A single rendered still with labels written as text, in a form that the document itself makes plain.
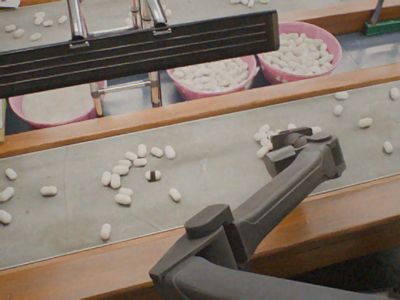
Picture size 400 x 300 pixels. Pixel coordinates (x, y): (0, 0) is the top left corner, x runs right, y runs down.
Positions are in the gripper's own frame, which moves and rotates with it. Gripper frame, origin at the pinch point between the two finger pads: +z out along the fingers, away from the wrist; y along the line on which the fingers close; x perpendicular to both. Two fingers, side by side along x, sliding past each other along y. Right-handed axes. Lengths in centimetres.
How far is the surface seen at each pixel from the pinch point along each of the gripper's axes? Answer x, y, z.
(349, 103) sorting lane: -4.0, -25.5, 7.2
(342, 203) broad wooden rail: 13.8, -6.2, -17.1
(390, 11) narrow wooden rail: -28, -63, 35
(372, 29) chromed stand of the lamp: -23, -55, 36
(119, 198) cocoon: 4.3, 41.5, -4.9
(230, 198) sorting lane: 9.3, 16.8, -7.9
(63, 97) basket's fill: -20, 51, 26
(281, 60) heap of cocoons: -18.7, -15.0, 25.1
